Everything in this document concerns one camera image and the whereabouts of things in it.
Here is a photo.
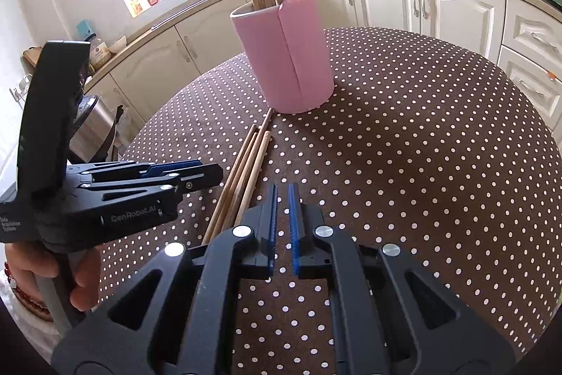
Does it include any white bowl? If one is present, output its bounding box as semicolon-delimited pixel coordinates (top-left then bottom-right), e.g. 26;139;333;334
109;35;128;55

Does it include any pink cylindrical cup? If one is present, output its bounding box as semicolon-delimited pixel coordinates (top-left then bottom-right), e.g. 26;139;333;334
230;0;334;114

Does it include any large glass jar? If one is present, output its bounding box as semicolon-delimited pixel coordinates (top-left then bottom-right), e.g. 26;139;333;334
87;33;111;70

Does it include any person left hand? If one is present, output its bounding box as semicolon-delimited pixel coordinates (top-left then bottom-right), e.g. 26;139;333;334
4;243;101;311

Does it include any brown polka dot tablecloth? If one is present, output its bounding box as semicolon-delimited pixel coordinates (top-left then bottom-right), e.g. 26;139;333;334
233;27;561;374

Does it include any rice cooker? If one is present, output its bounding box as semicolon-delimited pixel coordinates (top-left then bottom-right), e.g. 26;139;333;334
68;95;116;164

